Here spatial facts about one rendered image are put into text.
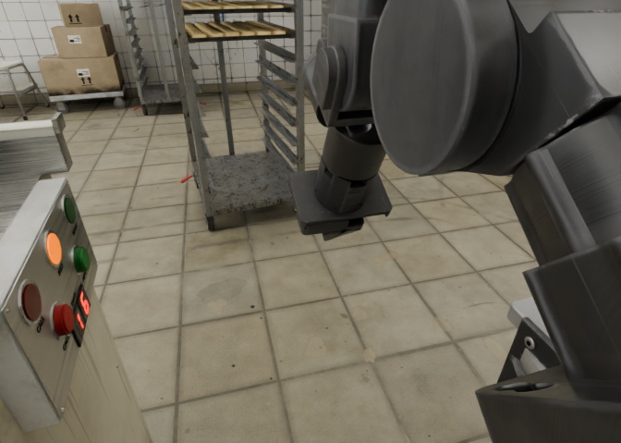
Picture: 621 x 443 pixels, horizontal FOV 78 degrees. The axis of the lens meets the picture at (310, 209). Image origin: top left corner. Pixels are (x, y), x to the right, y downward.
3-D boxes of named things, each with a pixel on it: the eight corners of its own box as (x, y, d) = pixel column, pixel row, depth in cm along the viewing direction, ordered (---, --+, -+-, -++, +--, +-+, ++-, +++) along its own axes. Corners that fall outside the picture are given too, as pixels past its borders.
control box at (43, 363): (19, 435, 34) (-58, 324, 27) (72, 269, 53) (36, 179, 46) (66, 422, 35) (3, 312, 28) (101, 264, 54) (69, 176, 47)
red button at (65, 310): (52, 344, 37) (41, 322, 35) (59, 322, 39) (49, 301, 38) (71, 340, 37) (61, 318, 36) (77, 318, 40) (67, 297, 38)
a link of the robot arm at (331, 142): (345, 139, 30) (411, 132, 31) (322, 79, 33) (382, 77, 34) (329, 190, 35) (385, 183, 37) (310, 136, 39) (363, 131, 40)
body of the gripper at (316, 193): (286, 182, 43) (292, 136, 37) (370, 173, 46) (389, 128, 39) (298, 232, 40) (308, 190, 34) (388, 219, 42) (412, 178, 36)
